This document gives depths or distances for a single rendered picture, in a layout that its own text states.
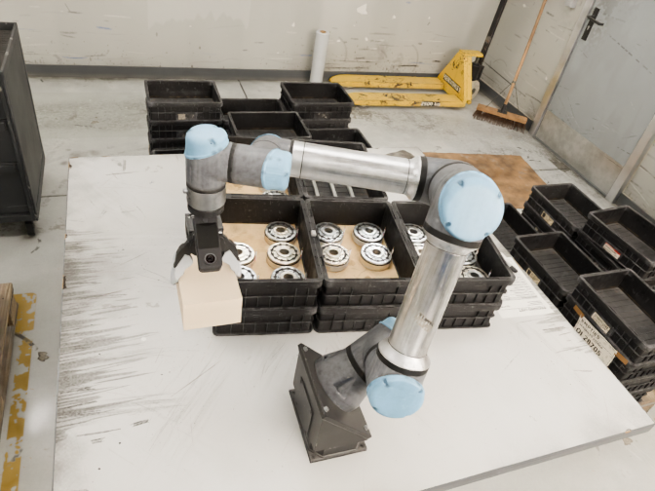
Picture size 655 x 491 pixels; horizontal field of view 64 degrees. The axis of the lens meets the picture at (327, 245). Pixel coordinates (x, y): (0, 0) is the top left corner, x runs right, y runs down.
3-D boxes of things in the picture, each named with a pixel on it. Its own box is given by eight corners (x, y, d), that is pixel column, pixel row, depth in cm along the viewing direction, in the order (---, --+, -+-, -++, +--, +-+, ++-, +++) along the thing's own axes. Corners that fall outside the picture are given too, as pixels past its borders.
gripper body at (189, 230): (219, 232, 116) (220, 186, 108) (226, 257, 110) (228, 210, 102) (183, 235, 113) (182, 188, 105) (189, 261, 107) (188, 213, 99)
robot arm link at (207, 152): (227, 146, 91) (178, 138, 90) (225, 198, 98) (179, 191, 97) (236, 126, 97) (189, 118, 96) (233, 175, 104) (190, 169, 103)
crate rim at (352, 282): (423, 286, 153) (425, 281, 152) (323, 287, 146) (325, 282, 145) (388, 206, 183) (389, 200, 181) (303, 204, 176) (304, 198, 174)
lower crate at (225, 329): (313, 336, 159) (318, 309, 152) (211, 339, 152) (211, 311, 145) (295, 249, 189) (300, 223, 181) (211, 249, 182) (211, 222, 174)
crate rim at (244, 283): (323, 287, 146) (324, 282, 145) (212, 289, 139) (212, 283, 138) (303, 204, 176) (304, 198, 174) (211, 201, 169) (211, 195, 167)
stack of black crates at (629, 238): (646, 323, 274) (699, 257, 245) (597, 332, 262) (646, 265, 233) (592, 269, 303) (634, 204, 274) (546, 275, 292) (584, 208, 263)
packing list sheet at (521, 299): (558, 312, 185) (558, 311, 185) (504, 321, 177) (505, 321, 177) (506, 251, 208) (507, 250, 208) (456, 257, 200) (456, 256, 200)
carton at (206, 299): (240, 321, 114) (242, 298, 109) (183, 330, 110) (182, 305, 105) (226, 272, 125) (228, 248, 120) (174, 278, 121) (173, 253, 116)
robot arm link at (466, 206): (404, 389, 124) (494, 169, 105) (415, 433, 110) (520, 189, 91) (356, 377, 123) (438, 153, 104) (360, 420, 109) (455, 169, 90)
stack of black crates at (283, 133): (288, 177, 328) (296, 111, 299) (302, 206, 306) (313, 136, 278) (224, 180, 314) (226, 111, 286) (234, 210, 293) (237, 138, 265)
